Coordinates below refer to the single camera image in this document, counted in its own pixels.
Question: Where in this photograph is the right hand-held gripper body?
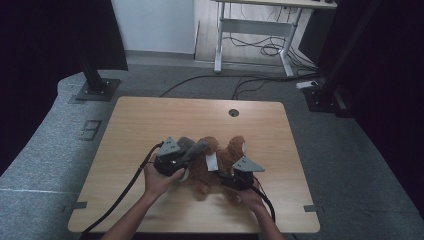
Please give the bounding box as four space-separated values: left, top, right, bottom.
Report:
231 156 266 192

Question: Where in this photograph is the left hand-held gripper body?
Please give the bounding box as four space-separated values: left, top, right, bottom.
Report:
153 136 191 177

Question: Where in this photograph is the brown teddy bear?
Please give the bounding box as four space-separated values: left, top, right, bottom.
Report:
181 134 248 206

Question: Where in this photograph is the person's right hand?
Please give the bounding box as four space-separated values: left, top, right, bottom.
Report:
237 179 268 214

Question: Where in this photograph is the person's left hand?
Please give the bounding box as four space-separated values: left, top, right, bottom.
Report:
143 163 186 201

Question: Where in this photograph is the grey tape strip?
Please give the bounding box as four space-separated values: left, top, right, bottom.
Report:
62 201 88 213
303 204 325 214

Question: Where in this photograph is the dark floor socket plate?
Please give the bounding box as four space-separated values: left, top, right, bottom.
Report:
78 119 103 142

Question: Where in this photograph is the left black stand base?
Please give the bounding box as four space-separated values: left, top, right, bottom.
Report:
74 49 122 102

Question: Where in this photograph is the white power strip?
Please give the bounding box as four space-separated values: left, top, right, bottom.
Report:
295 79 320 90

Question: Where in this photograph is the black metal stand with base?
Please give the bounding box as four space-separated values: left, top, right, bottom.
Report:
303 0 383 118

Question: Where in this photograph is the black computer case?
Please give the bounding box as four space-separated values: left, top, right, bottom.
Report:
298 9 331 64

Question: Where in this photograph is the black curtain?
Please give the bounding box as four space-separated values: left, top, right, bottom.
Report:
316 0 424 218
0 0 129 176

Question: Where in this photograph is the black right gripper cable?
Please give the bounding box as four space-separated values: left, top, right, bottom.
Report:
249 184 276 223

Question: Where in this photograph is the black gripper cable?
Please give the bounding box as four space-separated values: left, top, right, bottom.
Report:
81 141 165 237
249 184 276 223

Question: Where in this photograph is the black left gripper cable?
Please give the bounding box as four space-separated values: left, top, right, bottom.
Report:
81 141 165 237

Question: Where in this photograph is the long black floor cable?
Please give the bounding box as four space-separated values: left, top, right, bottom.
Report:
159 73 318 98

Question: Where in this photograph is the short black floor cable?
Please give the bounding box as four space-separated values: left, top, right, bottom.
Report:
232 77 272 100

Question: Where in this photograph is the tangle of black cables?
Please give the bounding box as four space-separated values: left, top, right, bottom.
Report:
222 33 318 69

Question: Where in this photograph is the white desk frame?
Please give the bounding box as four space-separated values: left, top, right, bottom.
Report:
213 0 338 78

